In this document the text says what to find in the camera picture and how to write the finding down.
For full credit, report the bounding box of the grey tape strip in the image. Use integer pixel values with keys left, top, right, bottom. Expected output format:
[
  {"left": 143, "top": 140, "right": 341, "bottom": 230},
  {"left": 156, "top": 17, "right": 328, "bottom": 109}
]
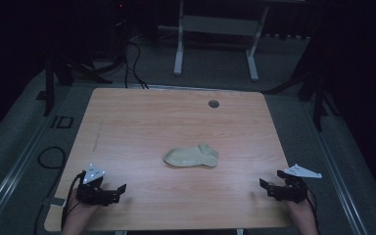
[{"left": 40, "top": 196, "right": 67, "bottom": 208}]

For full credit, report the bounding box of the person's right hand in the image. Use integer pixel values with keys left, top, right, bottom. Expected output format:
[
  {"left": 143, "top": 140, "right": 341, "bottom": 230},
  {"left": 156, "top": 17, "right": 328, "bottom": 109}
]
[{"left": 287, "top": 195, "right": 319, "bottom": 235}]

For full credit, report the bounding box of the white metal table frame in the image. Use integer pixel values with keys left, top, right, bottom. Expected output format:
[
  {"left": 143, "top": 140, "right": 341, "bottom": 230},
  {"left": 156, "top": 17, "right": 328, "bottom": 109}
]
[{"left": 172, "top": 0, "right": 270, "bottom": 82}]

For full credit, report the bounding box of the metal floor rail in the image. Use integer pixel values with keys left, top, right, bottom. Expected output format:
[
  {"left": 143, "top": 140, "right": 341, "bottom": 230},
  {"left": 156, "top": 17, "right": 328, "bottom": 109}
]
[
  {"left": 123, "top": 82, "right": 265, "bottom": 94},
  {"left": 302, "top": 101, "right": 370, "bottom": 235},
  {"left": 0, "top": 114, "right": 58, "bottom": 235}
]

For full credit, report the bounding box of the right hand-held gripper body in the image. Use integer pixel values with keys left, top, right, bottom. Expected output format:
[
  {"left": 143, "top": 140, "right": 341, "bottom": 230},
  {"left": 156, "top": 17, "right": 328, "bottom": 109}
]
[{"left": 267, "top": 164, "right": 323, "bottom": 204}]

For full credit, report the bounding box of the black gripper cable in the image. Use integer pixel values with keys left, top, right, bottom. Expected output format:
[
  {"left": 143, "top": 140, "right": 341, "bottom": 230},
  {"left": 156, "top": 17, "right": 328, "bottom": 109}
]
[
  {"left": 305, "top": 190, "right": 321, "bottom": 235},
  {"left": 60, "top": 169, "right": 87, "bottom": 231}
]

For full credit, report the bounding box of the black looped floor cable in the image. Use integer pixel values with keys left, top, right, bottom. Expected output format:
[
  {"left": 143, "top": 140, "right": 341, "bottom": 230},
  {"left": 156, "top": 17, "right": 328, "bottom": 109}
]
[{"left": 37, "top": 146, "right": 67, "bottom": 170}]

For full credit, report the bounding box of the pale green sock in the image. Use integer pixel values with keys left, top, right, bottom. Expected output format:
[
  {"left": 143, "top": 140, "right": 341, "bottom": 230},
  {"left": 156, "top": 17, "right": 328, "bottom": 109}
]
[{"left": 163, "top": 142, "right": 220, "bottom": 168}]

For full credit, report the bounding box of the black stand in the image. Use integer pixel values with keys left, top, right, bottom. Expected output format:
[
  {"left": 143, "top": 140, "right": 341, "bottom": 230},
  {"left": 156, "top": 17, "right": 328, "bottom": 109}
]
[
  {"left": 262, "top": 32, "right": 341, "bottom": 131},
  {"left": 43, "top": 19, "right": 126, "bottom": 117}
]

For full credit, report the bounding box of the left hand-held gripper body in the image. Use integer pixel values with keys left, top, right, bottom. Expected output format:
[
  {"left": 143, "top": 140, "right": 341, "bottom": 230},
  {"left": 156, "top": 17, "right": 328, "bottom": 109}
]
[{"left": 75, "top": 164, "right": 118, "bottom": 208}]

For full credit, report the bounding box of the person's left hand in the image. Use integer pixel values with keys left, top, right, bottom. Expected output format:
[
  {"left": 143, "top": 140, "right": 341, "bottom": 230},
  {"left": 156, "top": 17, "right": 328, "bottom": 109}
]
[{"left": 61, "top": 190, "right": 102, "bottom": 235}]

